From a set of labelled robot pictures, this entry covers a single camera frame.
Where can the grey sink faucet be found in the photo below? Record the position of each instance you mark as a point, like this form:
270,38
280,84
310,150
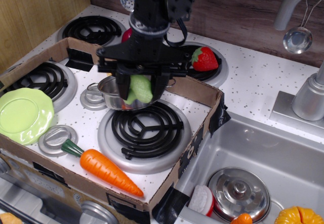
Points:
303,111

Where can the brown cardboard fence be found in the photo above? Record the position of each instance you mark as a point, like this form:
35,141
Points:
43,189

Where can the orange toy carrot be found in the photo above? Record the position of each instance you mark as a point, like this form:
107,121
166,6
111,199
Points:
103,168

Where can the steel pot lid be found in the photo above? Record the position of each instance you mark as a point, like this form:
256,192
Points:
237,191

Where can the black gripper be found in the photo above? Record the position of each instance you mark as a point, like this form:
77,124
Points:
146,56

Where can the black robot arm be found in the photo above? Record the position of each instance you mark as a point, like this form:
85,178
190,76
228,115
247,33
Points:
152,18

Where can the grey middle stove knob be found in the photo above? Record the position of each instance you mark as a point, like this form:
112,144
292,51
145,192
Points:
92,99

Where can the grey stove knob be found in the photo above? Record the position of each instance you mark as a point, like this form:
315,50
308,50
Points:
92,99
52,140

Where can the front right stove burner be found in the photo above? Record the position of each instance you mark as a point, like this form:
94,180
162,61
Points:
144,141

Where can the light green plate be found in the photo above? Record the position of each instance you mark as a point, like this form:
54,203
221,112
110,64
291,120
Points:
25,115

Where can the white and red toy food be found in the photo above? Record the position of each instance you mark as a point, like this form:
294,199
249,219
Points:
202,200

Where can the back right stove burner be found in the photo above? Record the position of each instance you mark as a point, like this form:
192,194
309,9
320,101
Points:
214,77

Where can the small steel pot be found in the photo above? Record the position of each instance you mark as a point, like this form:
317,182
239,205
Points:
113,101

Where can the red toy strawberry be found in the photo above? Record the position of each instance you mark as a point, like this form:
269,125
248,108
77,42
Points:
203,59

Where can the orange toy pumpkin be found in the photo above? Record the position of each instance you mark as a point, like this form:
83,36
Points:
298,214

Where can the hanging steel ladle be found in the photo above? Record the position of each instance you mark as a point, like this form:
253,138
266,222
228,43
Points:
299,39

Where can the orange toy at bottom left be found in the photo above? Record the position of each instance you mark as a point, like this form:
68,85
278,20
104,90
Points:
8,218

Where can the grey sink basin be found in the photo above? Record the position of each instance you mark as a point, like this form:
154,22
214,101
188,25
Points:
290,166

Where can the dark red toy vegetable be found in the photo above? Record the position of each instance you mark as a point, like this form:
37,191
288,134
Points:
126,35

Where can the small orange toy fruit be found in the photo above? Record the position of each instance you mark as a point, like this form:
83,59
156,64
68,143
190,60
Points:
244,218

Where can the grey oven front knob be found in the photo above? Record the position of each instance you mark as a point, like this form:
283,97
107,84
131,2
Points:
93,213

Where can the green toy broccoli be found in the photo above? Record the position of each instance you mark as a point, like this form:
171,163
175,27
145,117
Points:
140,89

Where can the grey front stove knob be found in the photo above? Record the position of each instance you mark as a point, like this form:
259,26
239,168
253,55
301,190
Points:
52,140

